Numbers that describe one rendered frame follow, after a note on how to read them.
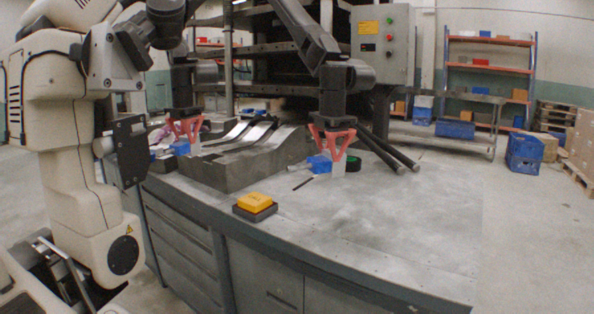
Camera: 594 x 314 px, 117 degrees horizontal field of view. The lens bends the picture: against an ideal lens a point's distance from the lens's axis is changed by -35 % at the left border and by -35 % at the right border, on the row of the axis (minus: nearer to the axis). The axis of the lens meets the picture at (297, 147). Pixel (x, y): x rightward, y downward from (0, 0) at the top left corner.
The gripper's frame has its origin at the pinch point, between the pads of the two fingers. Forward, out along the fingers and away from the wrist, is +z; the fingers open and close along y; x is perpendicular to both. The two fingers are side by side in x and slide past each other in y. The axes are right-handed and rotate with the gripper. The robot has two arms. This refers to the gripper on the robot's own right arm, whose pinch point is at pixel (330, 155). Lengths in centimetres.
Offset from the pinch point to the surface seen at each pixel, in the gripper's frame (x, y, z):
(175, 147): 32.8, 22.6, 0.5
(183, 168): 31, 38, 12
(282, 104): -33, 111, 4
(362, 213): -7.0, -5.0, 14.3
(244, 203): 18.8, 6.0, 11.1
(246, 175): 13.6, 22.8, 11.4
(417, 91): -281, 216, 8
